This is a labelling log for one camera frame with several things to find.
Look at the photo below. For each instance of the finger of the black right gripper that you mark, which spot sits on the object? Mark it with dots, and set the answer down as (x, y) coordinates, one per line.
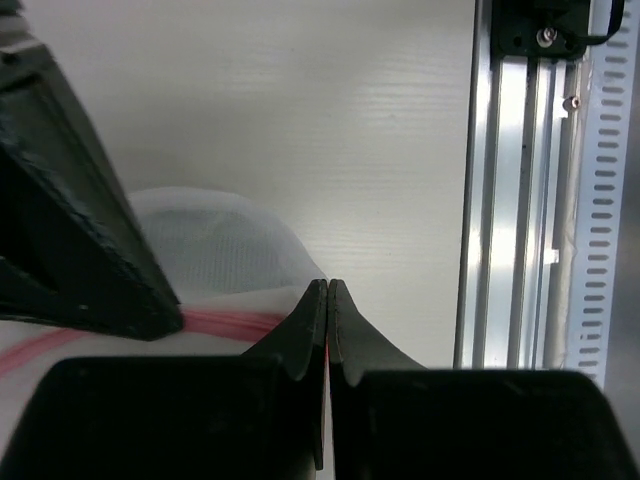
(72, 252)

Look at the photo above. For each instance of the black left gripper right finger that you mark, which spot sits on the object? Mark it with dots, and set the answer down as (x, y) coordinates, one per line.
(396, 419)

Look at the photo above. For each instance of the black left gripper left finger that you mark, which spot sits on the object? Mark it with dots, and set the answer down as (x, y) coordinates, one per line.
(258, 415)

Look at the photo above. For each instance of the white mesh pink-trimmed laundry bag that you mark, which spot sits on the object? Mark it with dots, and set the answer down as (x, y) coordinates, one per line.
(237, 270)

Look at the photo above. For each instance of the aluminium frame rail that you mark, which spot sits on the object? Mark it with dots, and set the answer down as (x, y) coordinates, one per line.
(525, 141)

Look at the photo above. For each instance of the white slotted cable duct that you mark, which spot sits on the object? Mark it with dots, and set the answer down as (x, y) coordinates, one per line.
(599, 203)

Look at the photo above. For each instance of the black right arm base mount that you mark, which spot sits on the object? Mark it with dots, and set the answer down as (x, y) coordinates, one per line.
(555, 30)

